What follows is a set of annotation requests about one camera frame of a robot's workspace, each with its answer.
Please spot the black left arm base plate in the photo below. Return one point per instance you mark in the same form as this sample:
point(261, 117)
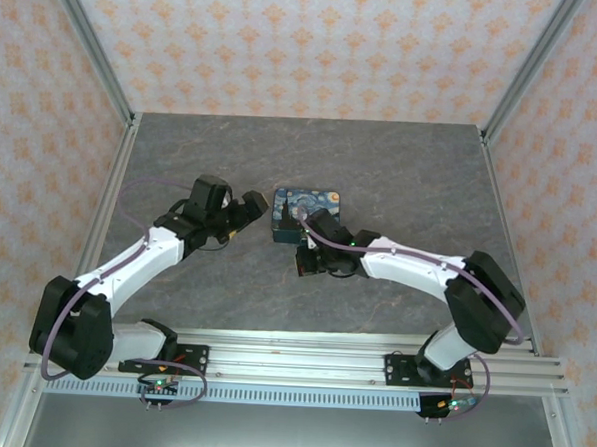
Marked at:
point(196, 358)

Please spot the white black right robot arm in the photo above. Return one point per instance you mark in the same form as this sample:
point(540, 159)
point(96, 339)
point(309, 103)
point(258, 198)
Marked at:
point(411, 274)

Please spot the grey metal panel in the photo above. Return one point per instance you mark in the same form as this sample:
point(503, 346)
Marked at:
point(292, 436)

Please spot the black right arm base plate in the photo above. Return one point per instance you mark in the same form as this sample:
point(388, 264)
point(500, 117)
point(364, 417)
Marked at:
point(396, 369)

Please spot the blue painted tin box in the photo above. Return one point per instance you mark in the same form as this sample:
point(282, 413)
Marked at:
point(286, 208)

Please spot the aluminium frame post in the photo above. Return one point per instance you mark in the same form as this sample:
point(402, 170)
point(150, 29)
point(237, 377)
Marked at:
point(532, 65)
point(87, 42)

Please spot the aluminium side rail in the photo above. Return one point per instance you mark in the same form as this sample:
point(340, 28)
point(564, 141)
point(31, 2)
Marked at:
point(499, 214)
point(112, 194)

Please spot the aluminium mounting rail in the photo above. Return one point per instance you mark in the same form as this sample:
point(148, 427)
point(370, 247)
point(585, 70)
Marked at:
point(296, 363)

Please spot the small circuit board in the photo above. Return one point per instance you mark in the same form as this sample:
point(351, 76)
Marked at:
point(159, 387)
point(456, 404)

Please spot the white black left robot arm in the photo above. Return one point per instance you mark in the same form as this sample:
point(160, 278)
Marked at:
point(141, 255)

